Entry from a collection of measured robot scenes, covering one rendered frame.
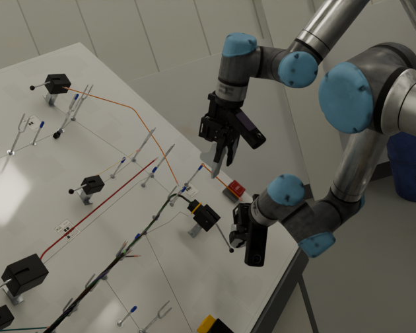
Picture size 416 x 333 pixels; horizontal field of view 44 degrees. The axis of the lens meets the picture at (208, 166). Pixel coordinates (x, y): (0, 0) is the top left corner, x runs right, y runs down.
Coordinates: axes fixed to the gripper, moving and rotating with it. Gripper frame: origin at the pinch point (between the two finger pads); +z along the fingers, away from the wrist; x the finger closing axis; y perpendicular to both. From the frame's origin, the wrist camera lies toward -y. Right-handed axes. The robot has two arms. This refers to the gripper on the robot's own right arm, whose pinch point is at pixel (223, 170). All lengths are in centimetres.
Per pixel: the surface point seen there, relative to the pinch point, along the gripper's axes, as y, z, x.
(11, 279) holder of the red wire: 17, 7, 56
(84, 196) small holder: 28.2, 10.7, 21.2
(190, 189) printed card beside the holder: 14.2, 18.7, -12.0
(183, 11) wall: 141, 24, -217
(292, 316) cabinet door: -26, 52, -18
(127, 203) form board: 21.7, 15.2, 10.8
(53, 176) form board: 37.4, 7.9, 22.8
